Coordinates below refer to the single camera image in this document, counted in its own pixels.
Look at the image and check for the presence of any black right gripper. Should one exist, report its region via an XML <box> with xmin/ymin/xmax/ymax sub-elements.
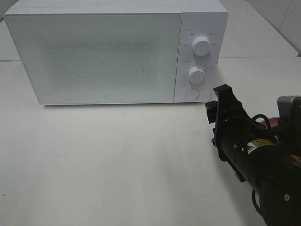
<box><xmin>205</xmin><ymin>84</ymin><xmax>263</xmax><ymax>183</ymax></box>

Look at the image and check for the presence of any round white door button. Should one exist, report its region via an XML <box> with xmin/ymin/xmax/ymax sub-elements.
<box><xmin>185</xmin><ymin>88</ymin><xmax>199</xmax><ymax>100</ymax></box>

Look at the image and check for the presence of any pink round plate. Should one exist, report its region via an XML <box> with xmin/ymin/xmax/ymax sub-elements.
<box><xmin>255</xmin><ymin>117</ymin><xmax>279</xmax><ymax>144</ymax></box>

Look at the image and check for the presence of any white microwave door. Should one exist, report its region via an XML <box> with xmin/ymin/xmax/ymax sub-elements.
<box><xmin>6</xmin><ymin>13</ymin><xmax>181</xmax><ymax>105</ymax></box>

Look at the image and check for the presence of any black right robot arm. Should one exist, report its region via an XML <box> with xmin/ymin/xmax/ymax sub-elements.
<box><xmin>205</xmin><ymin>84</ymin><xmax>301</xmax><ymax>226</ymax></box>

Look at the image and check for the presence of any lower white timer knob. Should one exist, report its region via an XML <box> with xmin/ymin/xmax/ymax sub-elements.
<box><xmin>188</xmin><ymin>67</ymin><xmax>205</xmax><ymax>84</ymax></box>

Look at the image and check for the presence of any white microwave oven body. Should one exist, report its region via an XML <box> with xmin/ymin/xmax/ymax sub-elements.
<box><xmin>4</xmin><ymin>0</ymin><xmax>229</xmax><ymax>105</ymax></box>

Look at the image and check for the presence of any upper white power knob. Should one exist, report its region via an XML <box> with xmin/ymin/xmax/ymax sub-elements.
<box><xmin>191</xmin><ymin>34</ymin><xmax>212</xmax><ymax>57</ymax></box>

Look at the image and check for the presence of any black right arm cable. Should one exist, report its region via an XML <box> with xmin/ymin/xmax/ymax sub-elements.
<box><xmin>251</xmin><ymin>114</ymin><xmax>279</xmax><ymax>139</ymax></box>

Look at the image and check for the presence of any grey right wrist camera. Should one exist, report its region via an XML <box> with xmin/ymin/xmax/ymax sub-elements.
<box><xmin>277</xmin><ymin>96</ymin><xmax>301</xmax><ymax>119</ymax></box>

